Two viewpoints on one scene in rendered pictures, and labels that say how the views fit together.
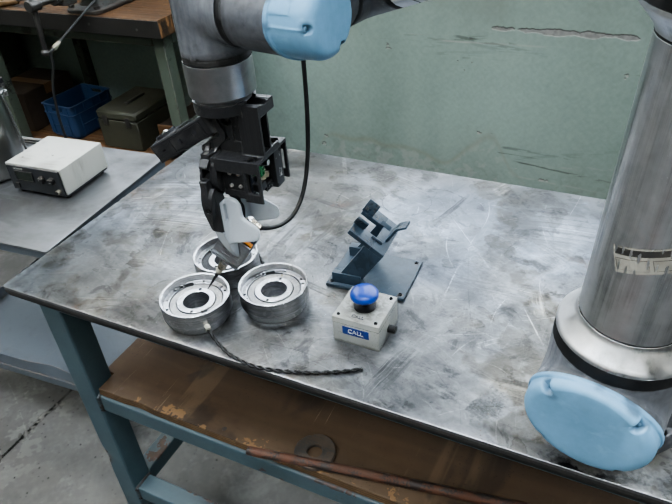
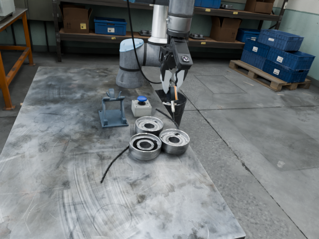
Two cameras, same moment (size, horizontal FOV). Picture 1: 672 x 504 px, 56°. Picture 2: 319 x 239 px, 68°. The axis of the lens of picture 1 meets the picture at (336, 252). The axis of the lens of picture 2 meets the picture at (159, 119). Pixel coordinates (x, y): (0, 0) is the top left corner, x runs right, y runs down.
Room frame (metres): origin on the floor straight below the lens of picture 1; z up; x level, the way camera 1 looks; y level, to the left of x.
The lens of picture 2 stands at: (1.30, 0.63, 1.29)
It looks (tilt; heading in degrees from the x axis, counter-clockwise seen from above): 30 degrees down; 222
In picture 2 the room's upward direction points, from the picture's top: 7 degrees clockwise
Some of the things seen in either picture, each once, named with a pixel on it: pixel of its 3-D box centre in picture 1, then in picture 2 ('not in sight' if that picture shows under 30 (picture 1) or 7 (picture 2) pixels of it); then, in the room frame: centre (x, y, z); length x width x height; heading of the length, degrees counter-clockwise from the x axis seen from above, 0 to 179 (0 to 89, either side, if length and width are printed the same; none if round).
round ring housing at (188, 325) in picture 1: (197, 304); (173, 141); (0.74, 0.22, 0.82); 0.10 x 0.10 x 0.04
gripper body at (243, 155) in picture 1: (238, 144); (173, 49); (0.68, 0.10, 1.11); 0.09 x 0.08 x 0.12; 64
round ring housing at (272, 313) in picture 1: (274, 293); (149, 127); (0.75, 0.10, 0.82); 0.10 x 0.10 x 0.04
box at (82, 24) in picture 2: not in sight; (76, 19); (-0.69, -3.20, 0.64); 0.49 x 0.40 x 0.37; 156
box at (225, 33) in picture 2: not in sight; (223, 28); (-3.08, -1.92, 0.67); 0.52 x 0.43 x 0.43; 151
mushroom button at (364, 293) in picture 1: (364, 303); (141, 102); (0.68, -0.03, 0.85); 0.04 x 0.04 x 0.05
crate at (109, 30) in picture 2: not in sight; (110, 26); (-1.18, -2.96, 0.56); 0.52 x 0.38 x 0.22; 148
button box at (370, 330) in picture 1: (369, 318); (141, 107); (0.68, -0.04, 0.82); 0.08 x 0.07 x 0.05; 61
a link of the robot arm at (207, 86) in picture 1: (222, 76); (177, 23); (0.68, 0.11, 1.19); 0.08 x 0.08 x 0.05
